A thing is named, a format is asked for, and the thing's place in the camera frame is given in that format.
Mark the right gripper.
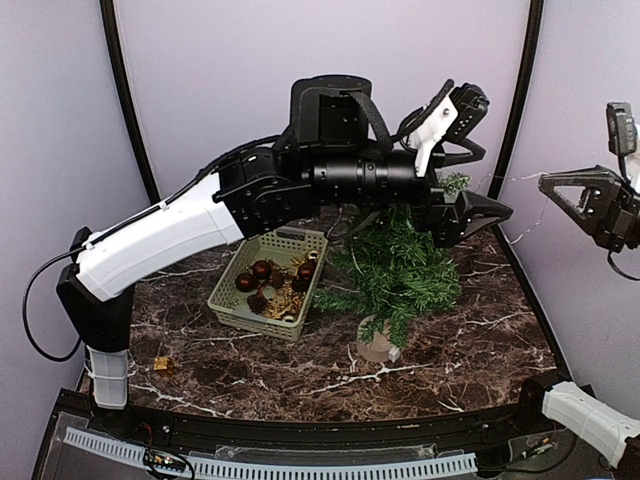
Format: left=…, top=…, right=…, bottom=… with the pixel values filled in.
left=539, top=160, right=640, bottom=248

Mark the fairy light string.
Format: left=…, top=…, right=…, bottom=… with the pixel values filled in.
left=324, top=169, right=551, bottom=281

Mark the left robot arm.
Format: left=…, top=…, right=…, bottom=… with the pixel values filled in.
left=56, top=75, right=512, bottom=436

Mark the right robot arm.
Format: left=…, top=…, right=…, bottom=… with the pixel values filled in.
left=510, top=165, right=639, bottom=469

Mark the small green christmas tree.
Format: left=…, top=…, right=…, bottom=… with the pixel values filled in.
left=314, top=204, right=462, bottom=349

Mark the wooden tree base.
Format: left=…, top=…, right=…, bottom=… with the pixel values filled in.
left=356, top=315, right=397, bottom=363

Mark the white battery box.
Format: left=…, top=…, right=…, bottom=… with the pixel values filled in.
left=389, top=347, right=401, bottom=362

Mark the red ball ornament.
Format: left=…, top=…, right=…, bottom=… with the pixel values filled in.
left=235, top=272, right=259, bottom=293
left=297, top=262, right=316, bottom=281
left=252, top=260, right=272, bottom=281

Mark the gold ornaments pile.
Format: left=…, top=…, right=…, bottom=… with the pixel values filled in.
left=261, top=250, right=319, bottom=323

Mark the beige plastic basket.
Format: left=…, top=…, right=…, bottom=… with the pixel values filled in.
left=207, top=227, right=328, bottom=342

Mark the brown pine cone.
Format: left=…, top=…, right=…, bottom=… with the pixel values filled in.
left=246, top=292, right=270, bottom=315

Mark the gold gift box ornament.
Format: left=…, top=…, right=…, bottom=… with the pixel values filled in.
left=153, top=356, right=175, bottom=378

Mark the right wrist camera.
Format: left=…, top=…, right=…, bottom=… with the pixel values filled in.
left=605, top=102, right=638, bottom=180

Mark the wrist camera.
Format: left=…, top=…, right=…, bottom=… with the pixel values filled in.
left=399, top=79, right=490, bottom=174
left=605, top=102, right=638, bottom=180

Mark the right black frame post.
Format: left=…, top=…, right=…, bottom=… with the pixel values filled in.
left=487, top=0, right=545, bottom=201

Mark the black frame post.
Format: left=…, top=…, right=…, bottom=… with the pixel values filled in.
left=99, top=0, right=160, bottom=204
left=487, top=0, right=545, bottom=201

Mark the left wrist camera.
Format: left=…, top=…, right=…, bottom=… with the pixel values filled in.
left=399, top=79, right=490, bottom=174

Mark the left black frame post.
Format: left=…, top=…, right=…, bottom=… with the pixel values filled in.
left=99, top=0, right=160, bottom=204

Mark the white cable duct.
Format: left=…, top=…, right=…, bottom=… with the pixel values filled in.
left=63, top=427, right=478, bottom=480

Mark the black front rail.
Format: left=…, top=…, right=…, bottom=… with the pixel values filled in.
left=54, top=384, right=596, bottom=454

